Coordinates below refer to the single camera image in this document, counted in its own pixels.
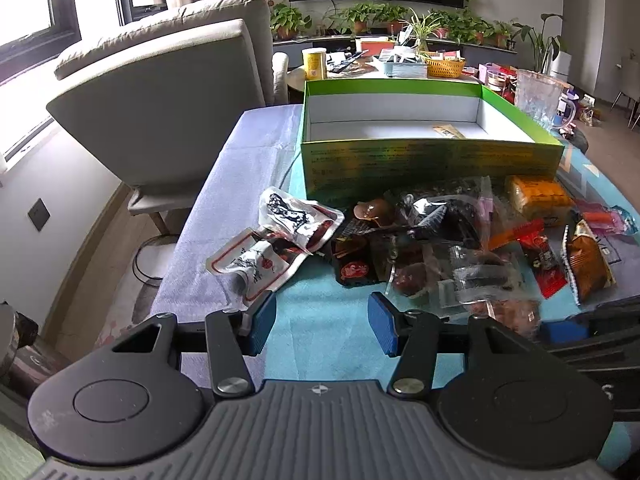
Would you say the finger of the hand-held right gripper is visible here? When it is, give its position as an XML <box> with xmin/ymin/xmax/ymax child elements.
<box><xmin>539</xmin><ymin>296</ymin><xmax>640</xmax><ymax>361</ymax></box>

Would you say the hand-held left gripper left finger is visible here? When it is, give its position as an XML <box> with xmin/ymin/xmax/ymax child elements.
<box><xmin>112</xmin><ymin>291</ymin><xmax>278</xmax><ymax>399</ymax></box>

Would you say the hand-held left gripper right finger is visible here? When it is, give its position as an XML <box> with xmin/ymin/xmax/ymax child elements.
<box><xmin>367</xmin><ymin>292</ymin><xmax>552</xmax><ymax>402</ymax></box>

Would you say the dark packet with red circle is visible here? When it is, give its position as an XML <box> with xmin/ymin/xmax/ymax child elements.
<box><xmin>331</xmin><ymin>235</ymin><xmax>396</xmax><ymax>287</ymax></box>

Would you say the clear dark pastry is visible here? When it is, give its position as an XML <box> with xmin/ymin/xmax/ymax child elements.
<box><xmin>440</xmin><ymin>245</ymin><xmax>526</xmax><ymax>306</ymax></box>

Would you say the brown glossy snack packet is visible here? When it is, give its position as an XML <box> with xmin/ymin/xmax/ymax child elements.
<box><xmin>352</xmin><ymin>197</ymin><xmax>396</xmax><ymax>223</ymax></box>

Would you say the green cardboard box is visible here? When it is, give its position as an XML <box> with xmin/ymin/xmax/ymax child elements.
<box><xmin>300</xmin><ymin>79</ymin><xmax>565</xmax><ymax>208</ymax></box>

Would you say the clear bag of black snacks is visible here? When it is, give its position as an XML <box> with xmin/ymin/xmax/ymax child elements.
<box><xmin>385</xmin><ymin>176</ymin><xmax>493</xmax><ymax>251</ymax></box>

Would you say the geometric patterned tablecloth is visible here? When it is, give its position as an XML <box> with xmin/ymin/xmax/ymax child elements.
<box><xmin>150</xmin><ymin>105</ymin><xmax>640</xmax><ymax>461</ymax></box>

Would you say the clear packet dark red snack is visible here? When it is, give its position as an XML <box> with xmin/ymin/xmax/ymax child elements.
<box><xmin>385</xmin><ymin>255</ymin><xmax>451</xmax><ymax>298</ymax></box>

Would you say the clear packet of brown nuts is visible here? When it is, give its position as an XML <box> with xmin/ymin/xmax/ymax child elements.
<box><xmin>467</xmin><ymin>297</ymin><xmax>543</xmax><ymax>338</ymax></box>

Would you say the white red-bordered snack packet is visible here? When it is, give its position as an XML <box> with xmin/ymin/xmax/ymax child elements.
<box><xmin>206</xmin><ymin>227</ymin><xmax>308</xmax><ymax>303</ymax></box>

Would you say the brown orange snack packet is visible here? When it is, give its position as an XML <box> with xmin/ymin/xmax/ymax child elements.
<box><xmin>562</xmin><ymin>220</ymin><xmax>618</xmax><ymax>306</ymax></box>

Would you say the orange red snack packet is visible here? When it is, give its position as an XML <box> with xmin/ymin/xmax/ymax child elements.
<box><xmin>487</xmin><ymin>219</ymin><xmax>545</xmax><ymax>251</ymax></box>

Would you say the white black red snack packet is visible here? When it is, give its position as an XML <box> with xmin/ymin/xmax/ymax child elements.
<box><xmin>258</xmin><ymin>187</ymin><xmax>346</xmax><ymax>253</ymax></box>

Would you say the pink sausage packet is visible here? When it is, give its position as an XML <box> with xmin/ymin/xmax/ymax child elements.
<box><xmin>570</xmin><ymin>199</ymin><xmax>639</xmax><ymax>235</ymax></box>

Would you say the orange bread packet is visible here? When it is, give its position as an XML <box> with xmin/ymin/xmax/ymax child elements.
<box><xmin>505</xmin><ymin>175</ymin><xmax>576</xmax><ymax>228</ymax></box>

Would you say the glass mug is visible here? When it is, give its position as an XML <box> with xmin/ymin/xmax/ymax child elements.
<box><xmin>515</xmin><ymin>70</ymin><xmax>578</xmax><ymax>131</ymax></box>

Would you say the beige upholstered chair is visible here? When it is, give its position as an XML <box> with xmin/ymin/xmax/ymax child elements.
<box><xmin>46</xmin><ymin>19</ymin><xmax>266</xmax><ymax>236</ymax></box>

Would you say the round white table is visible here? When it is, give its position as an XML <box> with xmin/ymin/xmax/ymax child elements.
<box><xmin>287</xmin><ymin>52</ymin><xmax>481</xmax><ymax>106</ymax></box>

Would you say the blue plastic basket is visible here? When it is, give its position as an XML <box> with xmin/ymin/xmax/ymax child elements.
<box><xmin>372</xmin><ymin>52</ymin><xmax>428</xmax><ymax>80</ymax></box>

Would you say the dining chair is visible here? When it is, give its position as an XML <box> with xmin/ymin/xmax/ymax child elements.
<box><xmin>610</xmin><ymin>55</ymin><xmax>640</xmax><ymax>131</ymax></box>

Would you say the yellow woven basket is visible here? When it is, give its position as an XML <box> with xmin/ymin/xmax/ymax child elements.
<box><xmin>424</xmin><ymin>55</ymin><xmax>467</xmax><ymax>79</ymax></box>

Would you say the yellow can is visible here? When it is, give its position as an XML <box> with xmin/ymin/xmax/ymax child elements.
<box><xmin>304</xmin><ymin>48</ymin><xmax>328</xmax><ymax>81</ymax></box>

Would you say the white tall pot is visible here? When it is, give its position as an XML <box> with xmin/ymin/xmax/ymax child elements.
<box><xmin>550</xmin><ymin>51</ymin><xmax>572</xmax><ymax>81</ymax></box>

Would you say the grey television cabinet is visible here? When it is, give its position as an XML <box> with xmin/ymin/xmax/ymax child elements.
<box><xmin>272</xmin><ymin>35</ymin><xmax>518</xmax><ymax>68</ymax></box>

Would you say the orange box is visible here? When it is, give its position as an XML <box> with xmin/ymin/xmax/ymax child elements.
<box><xmin>355</xmin><ymin>37</ymin><xmax>396</xmax><ymax>56</ymax></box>

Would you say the large leaf plant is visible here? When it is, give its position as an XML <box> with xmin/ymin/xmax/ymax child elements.
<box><xmin>512</xmin><ymin>12</ymin><xmax>563</xmax><ymax>73</ymax></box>

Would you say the spider plant in vase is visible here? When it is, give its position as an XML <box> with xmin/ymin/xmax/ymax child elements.
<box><xmin>405</xmin><ymin>7</ymin><xmax>451</xmax><ymax>56</ymax></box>

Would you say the potted pothos plant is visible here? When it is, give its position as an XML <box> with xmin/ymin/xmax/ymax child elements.
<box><xmin>270</xmin><ymin>4</ymin><xmax>312</xmax><ymax>41</ymax></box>

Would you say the potted green plant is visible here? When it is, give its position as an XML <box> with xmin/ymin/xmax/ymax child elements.
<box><xmin>345</xmin><ymin>2</ymin><xmax>408</xmax><ymax>36</ymax></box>

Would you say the row of potted plants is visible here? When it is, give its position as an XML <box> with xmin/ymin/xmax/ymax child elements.
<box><xmin>445</xmin><ymin>10</ymin><xmax>516</xmax><ymax>48</ymax></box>

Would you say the beige sofa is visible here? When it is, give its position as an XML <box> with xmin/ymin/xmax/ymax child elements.
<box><xmin>54</xmin><ymin>0</ymin><xmax>290</xmax><ymax>108</ymax></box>

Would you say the black framed window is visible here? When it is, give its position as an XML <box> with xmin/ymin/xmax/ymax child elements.
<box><xmin>0</xmin><ymin>0</ymin><xmax>171</xmax><ymax>86</ymax></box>

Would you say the black floor cable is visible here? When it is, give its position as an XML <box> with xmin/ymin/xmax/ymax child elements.
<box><xmin>132</xmin><ymin>232</ymin><xmax>176</xmax><ymax>288</ymax></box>

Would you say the wall socket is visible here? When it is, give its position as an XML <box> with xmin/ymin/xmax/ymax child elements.
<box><xmin>28</xmin><ymin>198</ymin><xmax>51</xmax><ymax>232</ymax></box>

